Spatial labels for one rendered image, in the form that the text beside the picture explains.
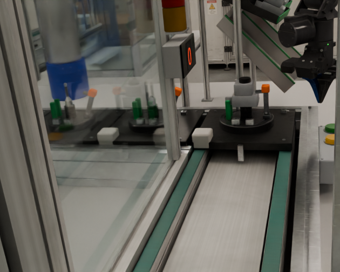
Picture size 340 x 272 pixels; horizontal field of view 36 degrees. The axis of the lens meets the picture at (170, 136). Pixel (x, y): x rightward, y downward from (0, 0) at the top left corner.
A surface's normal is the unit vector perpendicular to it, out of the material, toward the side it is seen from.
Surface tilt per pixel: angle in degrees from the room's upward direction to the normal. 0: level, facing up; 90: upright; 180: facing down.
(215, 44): 90
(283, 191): 0
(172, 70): 90
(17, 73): 90
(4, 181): 90
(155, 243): 0
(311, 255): 0
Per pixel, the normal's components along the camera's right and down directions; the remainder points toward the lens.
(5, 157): 0.96, 0.01
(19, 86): -0.25, 0.39
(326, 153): -0.10, -0.92
